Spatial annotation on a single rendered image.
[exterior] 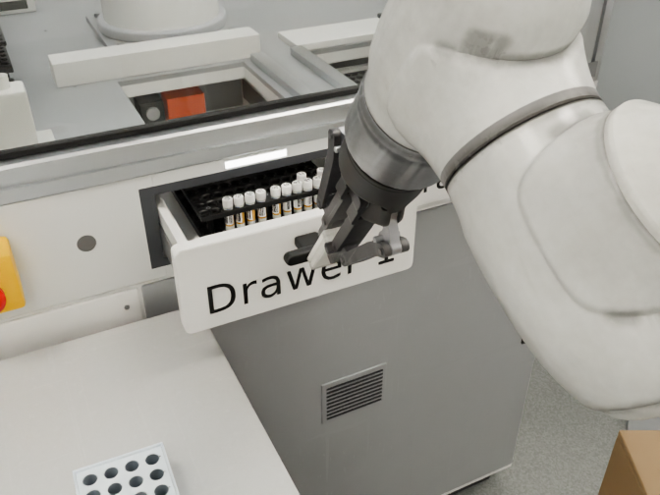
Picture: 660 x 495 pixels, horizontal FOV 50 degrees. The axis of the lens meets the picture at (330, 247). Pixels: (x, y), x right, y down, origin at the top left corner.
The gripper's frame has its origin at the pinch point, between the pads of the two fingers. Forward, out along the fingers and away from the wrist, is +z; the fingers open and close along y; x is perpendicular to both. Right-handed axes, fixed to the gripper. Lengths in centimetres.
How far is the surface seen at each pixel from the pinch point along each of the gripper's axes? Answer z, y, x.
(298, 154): 11.7, 16.8, -5.6
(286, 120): 7.4, 19.5, -4.1
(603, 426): 90, -34, -86
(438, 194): 19.0, 9.5, -26.5
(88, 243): 16.2, 13.6, 21.3
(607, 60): 116, 80, -179
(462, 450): 72, -25, -40
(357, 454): 62, -19, -16
